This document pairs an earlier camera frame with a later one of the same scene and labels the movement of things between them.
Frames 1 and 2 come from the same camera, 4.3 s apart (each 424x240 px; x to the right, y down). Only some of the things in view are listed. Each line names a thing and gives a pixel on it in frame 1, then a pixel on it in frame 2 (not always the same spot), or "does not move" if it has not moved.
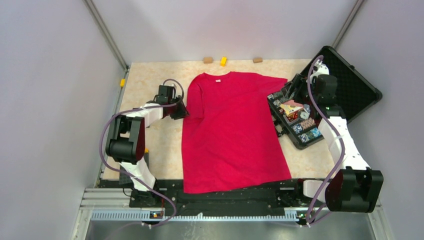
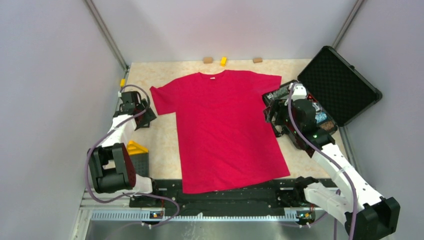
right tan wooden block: (256, 60) does not move
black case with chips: (292, 107) does not move
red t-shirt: (228, 136) does not move
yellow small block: (223, 61) does not move
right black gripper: (298, 82) to (278, 105)
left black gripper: (182, 112) to (149, 116)
